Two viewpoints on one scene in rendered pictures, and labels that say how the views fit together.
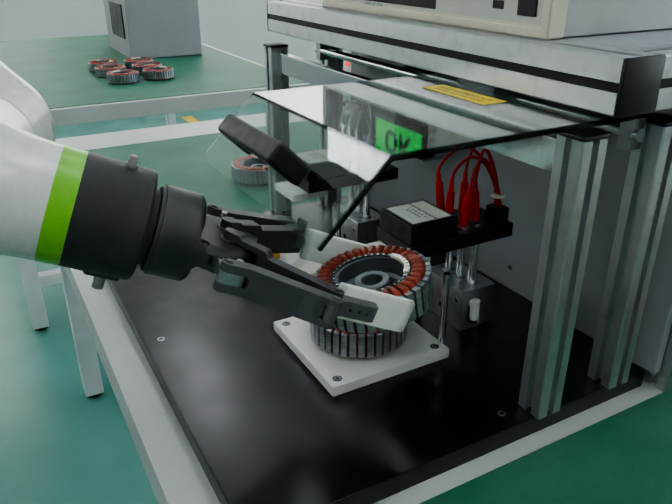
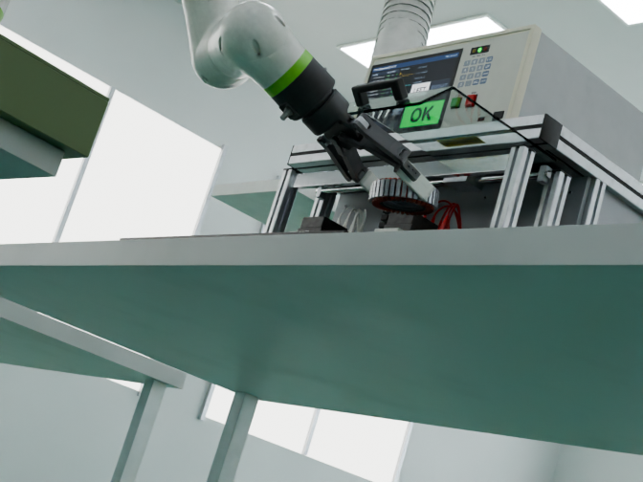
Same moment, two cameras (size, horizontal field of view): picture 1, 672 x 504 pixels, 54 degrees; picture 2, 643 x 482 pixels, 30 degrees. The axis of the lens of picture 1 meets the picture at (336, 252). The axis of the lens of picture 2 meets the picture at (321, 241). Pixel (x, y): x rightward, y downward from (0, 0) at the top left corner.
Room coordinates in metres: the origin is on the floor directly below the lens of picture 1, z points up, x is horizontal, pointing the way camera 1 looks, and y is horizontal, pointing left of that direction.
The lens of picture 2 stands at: (-1.28, 0.34, 0.30)
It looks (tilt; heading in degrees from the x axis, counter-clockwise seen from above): 15 degrees up; 352
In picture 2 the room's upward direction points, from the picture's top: 17 degrees clockwise
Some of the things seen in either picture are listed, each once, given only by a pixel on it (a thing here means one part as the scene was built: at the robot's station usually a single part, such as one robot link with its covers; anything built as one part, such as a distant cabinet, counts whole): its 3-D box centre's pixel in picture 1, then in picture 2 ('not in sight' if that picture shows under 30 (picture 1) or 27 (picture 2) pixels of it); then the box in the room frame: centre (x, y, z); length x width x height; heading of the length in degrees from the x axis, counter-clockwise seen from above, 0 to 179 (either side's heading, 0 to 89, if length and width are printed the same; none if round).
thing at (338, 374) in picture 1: (358, 338); not in sight; (0.65, -0.03, 0.78); 0.15 x 0.15 x 0.01; 29
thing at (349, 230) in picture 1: (358, 228); not in sight; (0.93, -0.04, 0.80); 0.08 x 0.05 x 0.06; 29
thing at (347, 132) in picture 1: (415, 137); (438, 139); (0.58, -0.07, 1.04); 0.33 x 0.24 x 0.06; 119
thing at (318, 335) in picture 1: (358, 320); not in sight; (0.65, -0.03, 0.80); 0.11 x 0.11 x 0.04
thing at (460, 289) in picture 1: (457, 293); not in sight; (0.72, -0.15, 0.80); 0.08 x 0.05 x 0.06; 29
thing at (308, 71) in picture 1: (380, 95); (392, 173); (0.80, -0.05, 1.03); 0.62 x 0.01 x 0.03; 29
